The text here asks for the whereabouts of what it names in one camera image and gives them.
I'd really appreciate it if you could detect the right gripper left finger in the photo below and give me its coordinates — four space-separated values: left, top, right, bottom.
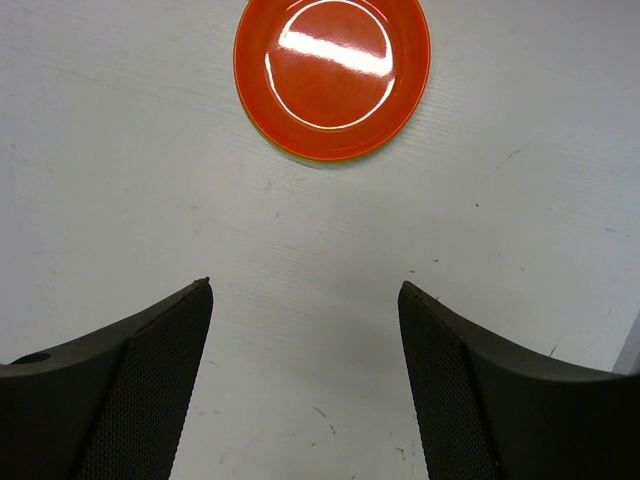
1 278 213 479

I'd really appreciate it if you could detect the orange plate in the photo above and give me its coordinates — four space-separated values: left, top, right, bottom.
233 1 431 163

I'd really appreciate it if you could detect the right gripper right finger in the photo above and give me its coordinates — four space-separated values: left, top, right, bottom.
397 282 639 479

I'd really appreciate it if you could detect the green plate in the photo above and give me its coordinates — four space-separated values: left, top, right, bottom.
234 74 401 165

